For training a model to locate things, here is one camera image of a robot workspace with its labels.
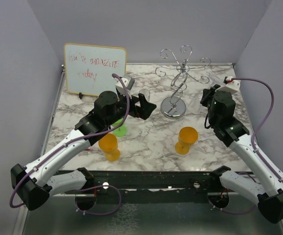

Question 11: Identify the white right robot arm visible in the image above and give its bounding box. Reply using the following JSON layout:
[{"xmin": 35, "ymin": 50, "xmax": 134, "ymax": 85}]
[{"xmin": 200, "ymin": 84, "xmax": 283, "ymax": 224}]

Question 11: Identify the yellow framed whiteboard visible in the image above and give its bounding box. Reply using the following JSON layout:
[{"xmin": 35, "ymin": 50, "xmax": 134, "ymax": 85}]
[{"xmin": 64, "ymin": 43, "xmax": 127, "ymax": 96}]

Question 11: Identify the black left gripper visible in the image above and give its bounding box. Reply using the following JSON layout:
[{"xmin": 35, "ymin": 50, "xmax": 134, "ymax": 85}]
[{"xmin": 106, "ymin": 90, "xmax": 156, "ymax": 127}]

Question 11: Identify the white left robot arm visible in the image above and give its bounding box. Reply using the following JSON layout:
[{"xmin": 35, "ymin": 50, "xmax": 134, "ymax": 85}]
[{"xmin": 9, "ymin": 91, "xmax": 156, "ymax": 211}]

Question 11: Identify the orange plastic glass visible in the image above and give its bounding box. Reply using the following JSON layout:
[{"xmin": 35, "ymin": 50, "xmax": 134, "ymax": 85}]
[
  {"xmin": 175, "ymin": 127, "xmax": 198, "ymax": 155},
  {"xmin": 98, "ymin": 133, "xmax": 120, "ymax": 162}
]

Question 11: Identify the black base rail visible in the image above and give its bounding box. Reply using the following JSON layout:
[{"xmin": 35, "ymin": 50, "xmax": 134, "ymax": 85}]
[{"xmin": 60, "ymin": 170, "xmax": 265, "ymax": 204}]

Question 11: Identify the chrome wine glass rack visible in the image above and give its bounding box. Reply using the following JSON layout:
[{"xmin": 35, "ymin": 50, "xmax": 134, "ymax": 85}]
[{"xmin": 160, "ymin": 45, "xmax": 211, "ymax": 119}]

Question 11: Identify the green plastic wine glass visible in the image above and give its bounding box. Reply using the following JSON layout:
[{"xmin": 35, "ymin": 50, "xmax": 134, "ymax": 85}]
[{"xmin": 111, "ymin": 118, "xmax": 127, "ymax": 137}]

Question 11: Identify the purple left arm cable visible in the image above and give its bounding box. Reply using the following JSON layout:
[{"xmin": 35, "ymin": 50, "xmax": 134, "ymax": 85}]
[{"xmin": 9, "ymin": 73, "xmax": 131, "ymax": 216}]

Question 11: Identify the clear tall glass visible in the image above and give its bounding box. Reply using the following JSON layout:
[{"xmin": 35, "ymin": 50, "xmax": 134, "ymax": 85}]
[{"xmin": 139, "ymin": 88, "xmax": 150, "ymax": 102}]

